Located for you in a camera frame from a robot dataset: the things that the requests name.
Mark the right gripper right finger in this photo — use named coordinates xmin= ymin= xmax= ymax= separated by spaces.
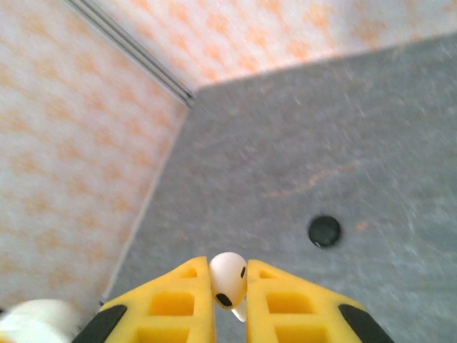
xmin=245 ymin=259 xmax=393 ymax=343

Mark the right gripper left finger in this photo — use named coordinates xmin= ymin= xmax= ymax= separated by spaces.
xmin=73 ymin=255 xmax=217 ymax=343

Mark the black round earbud case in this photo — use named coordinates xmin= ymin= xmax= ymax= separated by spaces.
xmin=308 ymin=214 xmax=343 ymax=248

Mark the white wireless earbud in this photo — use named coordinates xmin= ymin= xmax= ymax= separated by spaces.
xmin=208 ymin=251 xmax=248 ymax=323

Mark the white earbud charging case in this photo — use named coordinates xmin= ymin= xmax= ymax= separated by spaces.
xmin=0 ymin=298 xmax=82 ymax=343

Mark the aluminium frame post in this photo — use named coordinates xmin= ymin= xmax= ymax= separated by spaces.
xmin=65 ymin=0 xmax=196 ymax=107

